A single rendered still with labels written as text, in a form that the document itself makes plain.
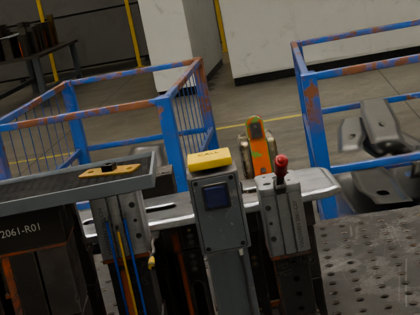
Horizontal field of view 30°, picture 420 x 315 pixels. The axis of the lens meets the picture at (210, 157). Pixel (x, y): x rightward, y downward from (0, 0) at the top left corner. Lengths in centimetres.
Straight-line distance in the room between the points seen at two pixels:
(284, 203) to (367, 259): 63
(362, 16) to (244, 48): 138
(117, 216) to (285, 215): 27
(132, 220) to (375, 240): 85
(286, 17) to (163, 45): 145
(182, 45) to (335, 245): 732
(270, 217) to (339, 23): 794
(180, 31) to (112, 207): 795
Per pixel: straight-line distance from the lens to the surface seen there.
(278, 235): 126
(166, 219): 137
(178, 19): 913
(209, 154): 109
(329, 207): 316
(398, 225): 203
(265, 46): 913
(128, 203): 123
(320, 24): 913
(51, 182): 113
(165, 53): 920
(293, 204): 125
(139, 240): 125
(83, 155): 447
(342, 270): 181
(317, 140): 308
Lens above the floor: 141
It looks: 14 degrees down
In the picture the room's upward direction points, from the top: 11 degrees counter-clockwise
